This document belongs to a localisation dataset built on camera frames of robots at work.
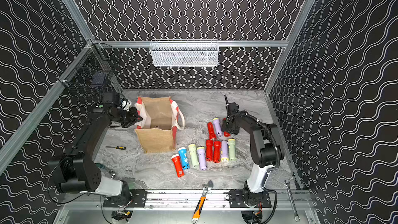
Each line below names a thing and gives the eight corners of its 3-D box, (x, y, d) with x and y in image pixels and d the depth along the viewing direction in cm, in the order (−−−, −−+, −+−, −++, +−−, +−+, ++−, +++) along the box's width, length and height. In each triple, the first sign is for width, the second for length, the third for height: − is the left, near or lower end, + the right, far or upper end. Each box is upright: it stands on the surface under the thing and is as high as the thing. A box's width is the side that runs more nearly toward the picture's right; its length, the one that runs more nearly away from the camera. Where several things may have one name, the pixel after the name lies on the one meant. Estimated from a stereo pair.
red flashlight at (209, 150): (205, 160, 88) (205, 159, 86) (205, 141, 96) (206, 139, 94) (212, 161, 88) (212, 159, 86) (212, 141, 95) (212, 139, 93)
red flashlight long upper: (210, 141, 96) (210, 138, 94) (206, 125, 103) (206, 122, 101) (216, 140, 96) (216, 138, 94) (211, 124, 103) (212, 122, 101)
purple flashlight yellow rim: (217, 139, 96) (218, 137, 93) (212, 121, 105) (213, 118, 102) (223, 138, 97) (224, 136, 94) (217, 120, 105) (218, 117, 102)
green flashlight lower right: (228, 160, 88) (229, 159, 86) (228, 140, 96) (228, 138, 94) (235, 161, 88) (236, 159, 86) (234, 140, 96) (234, 138, 94)
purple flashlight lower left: (199, 170, 85) (199, 168, 83) (197, 149, 93) (197, 147, 90) (207, 169, 86) (207, 167, 83) (204, 148, 93) (204, 146, 91)
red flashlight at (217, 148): (212, 162, 87) (213, 160, 85) (213, 142, 95) (214, 140, 93) (220, 163, 87) (220, 161, 85) (220, 142, 95) (221, 140, 93)
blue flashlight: (182, 170, 84) (181, 168, 82) (177, 150, 92) (177, 148, 89) (190, 168, 85) (190, 166, 83) (186, 148, 92) (185, 146, 90)
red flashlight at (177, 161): (177, 178, 82) (177, 177, 79) (171, 158, 89) (170, 156, 86) (186, 175, 83) (185, 173, 80) (179, 155, 90) (178, 153, 87)
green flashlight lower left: (191, 167, 86) (191, 165, 84) (188, 147, 94) (188, 144, 91) (199, 165, 87) (199, 163, 84) (195, 145, 94) (195, 143, 92)
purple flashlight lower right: (221, 161, 87) (221, 159, 85) (221, 141, 95) (221, 139, 93) (228, 162, 87) (228, 160, 85) (227, 142, 95) (228, 140, 93)
